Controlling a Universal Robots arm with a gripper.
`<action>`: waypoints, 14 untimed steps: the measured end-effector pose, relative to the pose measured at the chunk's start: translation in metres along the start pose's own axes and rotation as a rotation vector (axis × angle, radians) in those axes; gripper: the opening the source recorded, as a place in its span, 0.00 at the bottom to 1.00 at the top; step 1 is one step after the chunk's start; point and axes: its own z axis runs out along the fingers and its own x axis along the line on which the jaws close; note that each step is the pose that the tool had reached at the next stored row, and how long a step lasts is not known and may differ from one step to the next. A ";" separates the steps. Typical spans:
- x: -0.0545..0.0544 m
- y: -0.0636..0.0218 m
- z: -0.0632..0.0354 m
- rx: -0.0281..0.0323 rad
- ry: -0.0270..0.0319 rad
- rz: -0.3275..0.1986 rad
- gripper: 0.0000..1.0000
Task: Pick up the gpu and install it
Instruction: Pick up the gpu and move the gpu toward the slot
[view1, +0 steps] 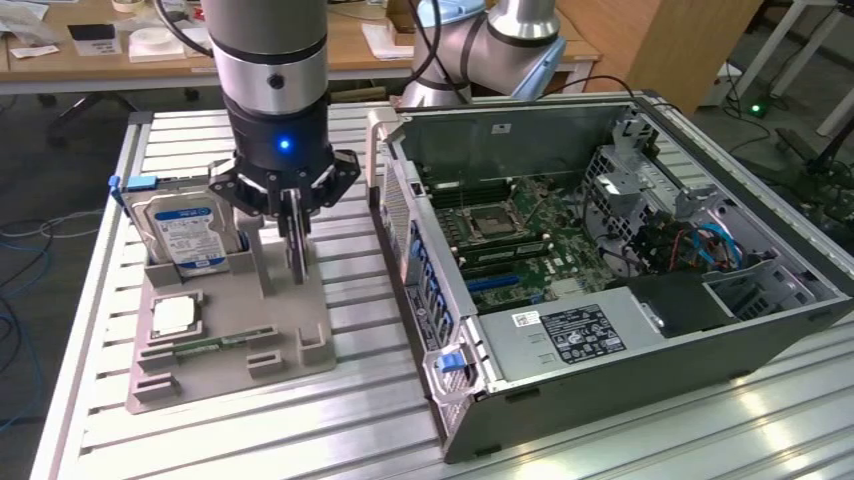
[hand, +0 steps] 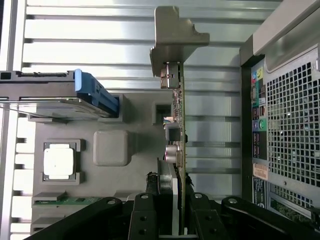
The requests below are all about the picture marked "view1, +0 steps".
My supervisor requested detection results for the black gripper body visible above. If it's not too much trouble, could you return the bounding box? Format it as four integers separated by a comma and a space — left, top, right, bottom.
223, 94, 342, 194

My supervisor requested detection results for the graphics card with grey bracket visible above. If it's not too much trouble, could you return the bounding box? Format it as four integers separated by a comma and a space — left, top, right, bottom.
283, 209, 317, 287

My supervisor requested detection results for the hard disk with blue carrier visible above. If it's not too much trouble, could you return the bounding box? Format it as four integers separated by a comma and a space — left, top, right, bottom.
110, 172, 252, 279

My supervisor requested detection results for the CPU socket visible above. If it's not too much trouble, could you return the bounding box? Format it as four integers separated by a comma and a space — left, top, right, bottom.
466, 204, 521, 242

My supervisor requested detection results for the grey parts rack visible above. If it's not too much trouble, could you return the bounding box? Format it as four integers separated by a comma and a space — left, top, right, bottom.
126, 201, 339, 416

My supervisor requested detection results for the white paper stack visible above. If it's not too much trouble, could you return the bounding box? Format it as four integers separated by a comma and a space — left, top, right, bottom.
363, 22, 417, 60

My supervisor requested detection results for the silver CPU chip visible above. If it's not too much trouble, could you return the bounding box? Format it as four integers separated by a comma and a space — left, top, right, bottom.
151, 297, 202, 336

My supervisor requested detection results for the green RAM stick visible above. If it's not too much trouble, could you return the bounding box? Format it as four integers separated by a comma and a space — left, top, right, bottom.
457, 242, 546, 265
172, 334, 252, 354

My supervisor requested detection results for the black chair base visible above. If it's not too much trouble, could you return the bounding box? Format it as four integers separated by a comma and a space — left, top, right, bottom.
39, 92, 202, 147

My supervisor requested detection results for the wooden desk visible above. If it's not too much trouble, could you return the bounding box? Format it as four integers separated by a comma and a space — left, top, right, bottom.
0, 0, 602, 96

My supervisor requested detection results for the blue expansion slot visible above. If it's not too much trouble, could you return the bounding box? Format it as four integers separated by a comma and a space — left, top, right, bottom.
466, 274, 522, 295

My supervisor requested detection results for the black and white label box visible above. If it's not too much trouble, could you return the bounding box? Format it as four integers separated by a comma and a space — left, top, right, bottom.
66, 23, 123, 57

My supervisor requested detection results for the green motherboard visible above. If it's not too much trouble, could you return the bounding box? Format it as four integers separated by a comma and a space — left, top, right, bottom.
426, 174, 626, 314

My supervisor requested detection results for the metal disk bay cage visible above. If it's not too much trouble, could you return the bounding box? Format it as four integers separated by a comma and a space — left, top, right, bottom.
579, 144, 673, 251

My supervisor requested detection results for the grey power supply unit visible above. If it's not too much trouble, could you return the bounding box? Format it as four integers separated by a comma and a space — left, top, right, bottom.
477, 289, 669, 382

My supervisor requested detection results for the wooden cabinet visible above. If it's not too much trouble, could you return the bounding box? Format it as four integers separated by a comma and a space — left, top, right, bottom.
553, 0, 766, 117

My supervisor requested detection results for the open grey PC case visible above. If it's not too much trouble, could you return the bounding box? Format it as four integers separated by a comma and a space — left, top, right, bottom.
366, 89, 854, 464

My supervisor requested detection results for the white floor cable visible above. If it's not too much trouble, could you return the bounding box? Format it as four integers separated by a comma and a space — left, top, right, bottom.
0, 209, 103, 240

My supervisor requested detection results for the blue floor cable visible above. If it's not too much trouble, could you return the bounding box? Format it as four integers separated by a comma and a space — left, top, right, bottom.
0, 239, 59, 431

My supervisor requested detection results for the orange wire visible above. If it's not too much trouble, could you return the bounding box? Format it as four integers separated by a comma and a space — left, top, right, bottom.
669, 228, 699, 272

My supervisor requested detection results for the blue wire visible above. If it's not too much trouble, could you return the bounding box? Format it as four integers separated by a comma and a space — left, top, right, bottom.
693, 222, 744, 272

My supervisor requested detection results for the white table frame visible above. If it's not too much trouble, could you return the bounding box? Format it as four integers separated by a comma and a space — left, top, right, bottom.
730, 0, 854, 136

